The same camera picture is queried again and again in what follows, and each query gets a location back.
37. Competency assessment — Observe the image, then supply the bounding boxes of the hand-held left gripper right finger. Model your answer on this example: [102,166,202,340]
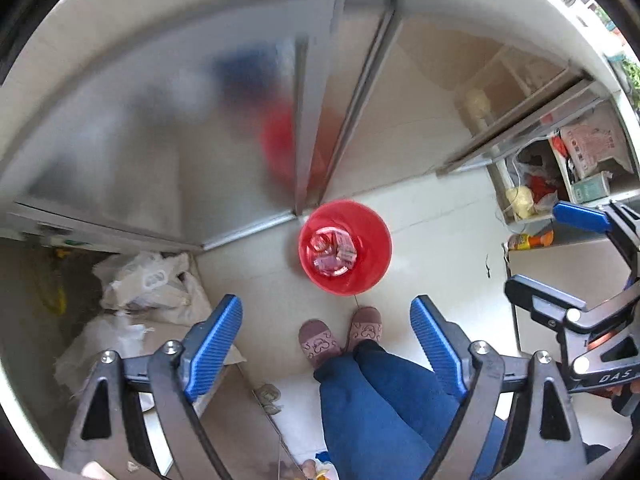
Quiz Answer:
[410,295,588,480]

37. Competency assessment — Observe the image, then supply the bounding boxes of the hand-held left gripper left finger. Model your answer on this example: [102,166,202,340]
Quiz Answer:
[62,294,244,480]

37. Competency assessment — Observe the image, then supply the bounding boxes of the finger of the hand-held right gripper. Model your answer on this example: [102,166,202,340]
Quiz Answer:
[504,275,588,329]
[553,201,640,286]

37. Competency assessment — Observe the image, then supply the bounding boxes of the red plastic basin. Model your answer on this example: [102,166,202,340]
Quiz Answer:
[298,199,392,296]

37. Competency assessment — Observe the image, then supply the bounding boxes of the pink plastic wrapper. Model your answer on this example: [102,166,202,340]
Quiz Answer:
[332,230,357,263]
[314,255,348,276]

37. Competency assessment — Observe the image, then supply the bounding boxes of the clear plastic wrapper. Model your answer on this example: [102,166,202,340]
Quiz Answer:
[309,230,335,256]

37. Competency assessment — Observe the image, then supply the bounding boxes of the green box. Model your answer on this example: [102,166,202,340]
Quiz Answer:
[571,172,613,204]

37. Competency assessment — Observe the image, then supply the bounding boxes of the red plastic bag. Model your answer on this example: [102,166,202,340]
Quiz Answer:
[525,175,558,206]

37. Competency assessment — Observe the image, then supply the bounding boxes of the orange drink bottle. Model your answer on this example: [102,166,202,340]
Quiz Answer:
[507,230,555,252]

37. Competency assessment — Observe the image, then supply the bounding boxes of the pale yellow bag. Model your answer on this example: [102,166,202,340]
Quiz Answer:
[505,186,536,220]

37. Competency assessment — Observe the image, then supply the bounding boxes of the pink slipper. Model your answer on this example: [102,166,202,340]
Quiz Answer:
[346,307,385,353]
[298,319,343,368]

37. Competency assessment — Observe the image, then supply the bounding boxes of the white red printed bag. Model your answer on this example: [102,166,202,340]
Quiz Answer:
[560,107,633,181]

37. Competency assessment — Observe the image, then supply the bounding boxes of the small grey cloth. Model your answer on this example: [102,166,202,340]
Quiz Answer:
[252,384,282,415]

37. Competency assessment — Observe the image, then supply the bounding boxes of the blue trousers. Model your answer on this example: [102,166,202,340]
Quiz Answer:
[312,340,506,480]

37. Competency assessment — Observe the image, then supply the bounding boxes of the white plastic bag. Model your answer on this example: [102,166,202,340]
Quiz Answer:
[92,251,213,328]

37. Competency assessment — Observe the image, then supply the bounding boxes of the white woven sack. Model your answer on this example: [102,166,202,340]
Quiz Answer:
[55,310,246,396]

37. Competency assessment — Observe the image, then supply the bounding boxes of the green leafy vegetables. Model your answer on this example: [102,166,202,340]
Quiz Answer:
[620,57,640,106]

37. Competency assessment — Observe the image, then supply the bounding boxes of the frosted cabinet door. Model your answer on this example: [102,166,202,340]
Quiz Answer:
[10,0,346,253]

